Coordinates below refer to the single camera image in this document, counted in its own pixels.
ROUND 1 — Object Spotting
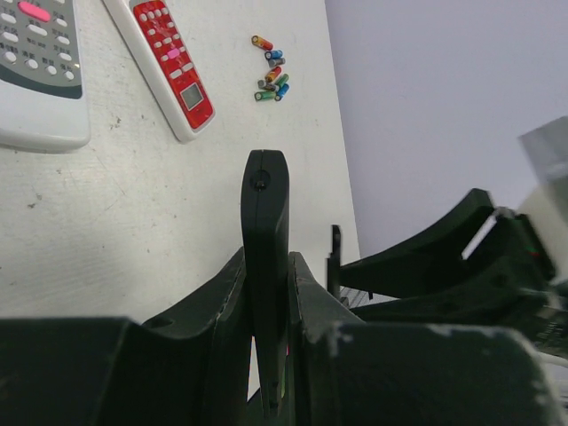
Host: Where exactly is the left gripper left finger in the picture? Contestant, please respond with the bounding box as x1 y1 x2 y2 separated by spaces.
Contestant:
1 252 251 425

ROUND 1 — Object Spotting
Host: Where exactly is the green battery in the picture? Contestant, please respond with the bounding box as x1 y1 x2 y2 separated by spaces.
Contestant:
275 74 289 87
254 91 277 102

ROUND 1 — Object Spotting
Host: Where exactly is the blue battery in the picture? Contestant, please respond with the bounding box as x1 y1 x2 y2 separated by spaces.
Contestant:
274 83 289 101
264 50 283 60

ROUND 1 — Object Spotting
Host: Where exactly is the grey white remote control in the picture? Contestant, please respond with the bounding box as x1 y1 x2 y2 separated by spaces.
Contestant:
1 0 91 153

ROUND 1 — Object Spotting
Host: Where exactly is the black silver battery top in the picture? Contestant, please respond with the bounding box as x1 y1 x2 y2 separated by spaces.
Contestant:
268 58 286 68

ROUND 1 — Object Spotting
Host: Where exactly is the black silver battery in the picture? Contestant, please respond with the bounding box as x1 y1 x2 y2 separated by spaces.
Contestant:
257 80 280 92
268 58 286 68

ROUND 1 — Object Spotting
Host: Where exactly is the green battery right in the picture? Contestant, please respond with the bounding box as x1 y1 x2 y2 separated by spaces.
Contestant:
275 74 289 87

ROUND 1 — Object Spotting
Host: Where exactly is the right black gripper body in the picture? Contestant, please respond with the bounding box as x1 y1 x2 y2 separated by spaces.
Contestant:
461 208 567 355

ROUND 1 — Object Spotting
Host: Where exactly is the red white remote control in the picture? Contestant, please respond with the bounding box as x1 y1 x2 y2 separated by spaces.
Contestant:
104 0 216 143

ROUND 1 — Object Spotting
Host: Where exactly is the black silver battery bottom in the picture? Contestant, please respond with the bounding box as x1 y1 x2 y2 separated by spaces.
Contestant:
257 80 280 92

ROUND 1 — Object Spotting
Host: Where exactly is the black remote control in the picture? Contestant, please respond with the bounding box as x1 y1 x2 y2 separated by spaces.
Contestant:
241 150 289 419

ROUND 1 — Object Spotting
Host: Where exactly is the orange battery top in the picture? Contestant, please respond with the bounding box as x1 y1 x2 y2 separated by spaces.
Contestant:
251 35 273 51

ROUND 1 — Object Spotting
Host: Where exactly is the blue battery bottom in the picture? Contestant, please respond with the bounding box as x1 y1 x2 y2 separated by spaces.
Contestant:
274 83 289 101

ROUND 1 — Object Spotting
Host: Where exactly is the blue battery top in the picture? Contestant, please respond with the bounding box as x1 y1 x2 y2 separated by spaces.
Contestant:
264 50 283 60

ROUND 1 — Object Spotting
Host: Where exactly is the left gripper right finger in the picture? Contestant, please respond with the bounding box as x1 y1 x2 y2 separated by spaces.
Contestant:
287 252 567 425

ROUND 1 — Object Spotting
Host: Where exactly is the orange battery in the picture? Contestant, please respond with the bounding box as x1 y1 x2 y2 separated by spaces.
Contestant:
251 35 273 51
264 66 282 83

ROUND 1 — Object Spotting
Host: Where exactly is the green battery bottom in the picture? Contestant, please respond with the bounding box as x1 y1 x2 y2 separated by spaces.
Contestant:
254 91 277 102

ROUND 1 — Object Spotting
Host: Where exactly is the orange battery middle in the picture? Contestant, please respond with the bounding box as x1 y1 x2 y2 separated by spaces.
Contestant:
264 66 282 83

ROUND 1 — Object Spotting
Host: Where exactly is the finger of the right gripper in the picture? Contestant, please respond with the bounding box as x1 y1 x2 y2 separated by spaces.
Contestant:
339 188 494 298
354 256 548 324

